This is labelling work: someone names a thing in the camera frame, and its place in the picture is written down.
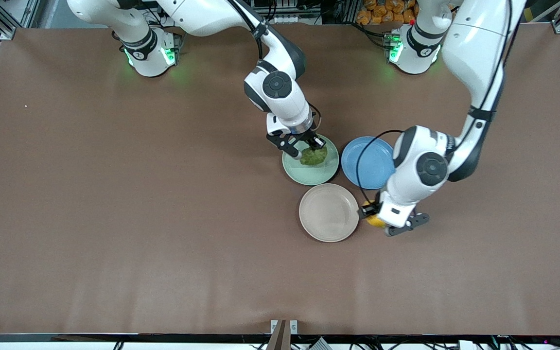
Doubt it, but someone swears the metal table edge bracket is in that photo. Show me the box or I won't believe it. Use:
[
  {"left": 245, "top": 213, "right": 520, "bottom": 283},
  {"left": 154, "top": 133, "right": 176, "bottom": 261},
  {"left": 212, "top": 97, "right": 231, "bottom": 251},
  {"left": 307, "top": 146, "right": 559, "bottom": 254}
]
[{"left": 270, "top": 319, "right": 298, "bottom": 350}]

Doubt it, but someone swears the beige plate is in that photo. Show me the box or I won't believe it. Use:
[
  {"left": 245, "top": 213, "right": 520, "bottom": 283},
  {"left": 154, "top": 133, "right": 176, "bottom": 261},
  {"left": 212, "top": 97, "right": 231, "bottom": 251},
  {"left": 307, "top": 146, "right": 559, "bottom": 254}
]
[{"left": 298, "top": 183, "right": 360, "bottom": 243}]

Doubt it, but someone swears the yellow lemon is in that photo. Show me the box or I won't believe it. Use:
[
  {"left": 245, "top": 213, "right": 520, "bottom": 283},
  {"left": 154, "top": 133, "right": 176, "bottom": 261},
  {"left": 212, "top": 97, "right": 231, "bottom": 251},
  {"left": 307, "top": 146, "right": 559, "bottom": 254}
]
[{"left": 364, "top": 198, "right": 387, "bottom": 228}]

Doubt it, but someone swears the blue plate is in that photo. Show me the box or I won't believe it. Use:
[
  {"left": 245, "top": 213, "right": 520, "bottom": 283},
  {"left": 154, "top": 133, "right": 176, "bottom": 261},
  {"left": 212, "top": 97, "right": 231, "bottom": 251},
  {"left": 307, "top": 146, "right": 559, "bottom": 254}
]
[{"left": 341, "top": 136, "right": 398, "bottom": 190}]

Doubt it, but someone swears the black and white electronics rack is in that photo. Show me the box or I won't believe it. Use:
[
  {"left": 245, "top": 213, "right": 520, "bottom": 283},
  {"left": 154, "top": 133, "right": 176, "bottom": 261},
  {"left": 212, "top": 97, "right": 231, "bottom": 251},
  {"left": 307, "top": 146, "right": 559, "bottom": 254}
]
[{"left": 250, "top": 0, "right": 323, "bottom": 25}]

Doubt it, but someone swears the green lettuce leaf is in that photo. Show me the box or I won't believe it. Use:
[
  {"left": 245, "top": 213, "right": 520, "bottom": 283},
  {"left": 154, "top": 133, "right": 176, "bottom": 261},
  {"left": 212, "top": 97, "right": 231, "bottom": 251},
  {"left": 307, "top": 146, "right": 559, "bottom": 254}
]
[{"left": 301, "top": 146, "right": 329, "bottom": 167}]

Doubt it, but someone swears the bag of orange items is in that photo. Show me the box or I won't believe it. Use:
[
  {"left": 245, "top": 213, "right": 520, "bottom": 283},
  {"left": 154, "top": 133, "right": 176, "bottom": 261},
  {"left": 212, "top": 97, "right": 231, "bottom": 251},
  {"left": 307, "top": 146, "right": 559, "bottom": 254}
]
[{"left": 356, "top": 0, "right": 419, "bottom": 25}]

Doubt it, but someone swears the light green plate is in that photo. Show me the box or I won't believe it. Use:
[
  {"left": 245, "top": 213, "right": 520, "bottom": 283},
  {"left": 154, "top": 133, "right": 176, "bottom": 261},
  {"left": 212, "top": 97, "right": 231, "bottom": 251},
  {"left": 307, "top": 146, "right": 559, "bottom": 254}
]
[{"left": 282, "top": 133, "right": 340, "bottom": 186}]

